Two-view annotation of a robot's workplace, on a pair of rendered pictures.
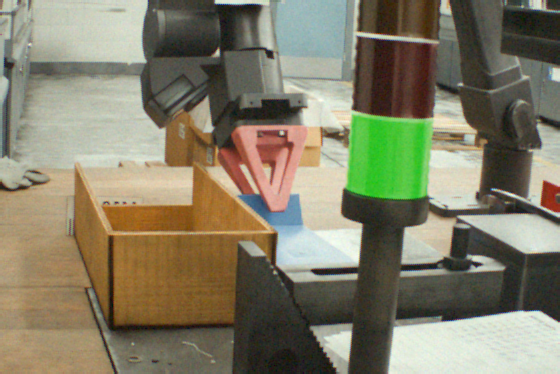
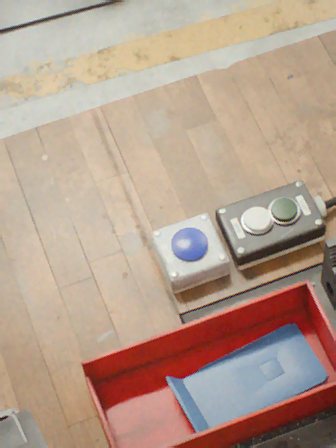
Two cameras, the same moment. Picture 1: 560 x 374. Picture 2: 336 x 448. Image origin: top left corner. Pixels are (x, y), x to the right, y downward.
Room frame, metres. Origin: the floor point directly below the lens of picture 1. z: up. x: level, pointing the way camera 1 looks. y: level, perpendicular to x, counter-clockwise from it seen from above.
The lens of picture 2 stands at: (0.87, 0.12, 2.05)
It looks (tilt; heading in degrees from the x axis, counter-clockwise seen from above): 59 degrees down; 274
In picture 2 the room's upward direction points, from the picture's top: 6 degrees counter-clockwise
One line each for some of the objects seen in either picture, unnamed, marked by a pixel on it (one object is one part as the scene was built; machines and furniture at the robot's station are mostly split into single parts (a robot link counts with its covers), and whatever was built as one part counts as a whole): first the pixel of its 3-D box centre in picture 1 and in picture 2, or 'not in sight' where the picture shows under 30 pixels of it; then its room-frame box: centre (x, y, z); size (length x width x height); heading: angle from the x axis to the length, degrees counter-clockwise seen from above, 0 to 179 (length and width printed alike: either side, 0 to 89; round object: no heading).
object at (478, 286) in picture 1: (396, 305); not in sight; (0.56, -0.07, 0.95); 0.15 x 0.03 x 0.10; 109
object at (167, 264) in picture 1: (154, 239); not in sight; (0.74, 0.11, 0.93); 0.25 x 0.13 x 0.08; 19
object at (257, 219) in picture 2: not in sight; (257, 222); (0.81, -0.56, 0.93); 0.03 x 0.03 x 0.02
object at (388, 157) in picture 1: (389, 152); not in sight; (0.42, -0.04, 1.07); 0.04 x 0.04 x 0.03
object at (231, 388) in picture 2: not in sight; (247, 377); (0.83, -0.38, 0.92); 0.15 x 0.07 x 0.03; 26
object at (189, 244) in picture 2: not in sight; (189, 246); (0.89, -0.53, 0.93); 0.04 x 0.04 x 0.02
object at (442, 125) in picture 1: (397, 129); not in sight; (7.46, -0.83, 0.07); 1.20 x 1.00 x 0.14; 107
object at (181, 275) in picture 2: not in sight; (190, 258); (0.89, -0.53, 0.90); 0.07 x 0.07 x 0.06; 19
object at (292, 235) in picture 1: (290, 231); not in sight; (0.78, 0.00, 0.93); 0.15 x 0.07 x 0.03; 21
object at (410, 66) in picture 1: (395, 75); not in sight; (0.42, -0.04, 1.10); 0.04 x 0.04 x 0.03
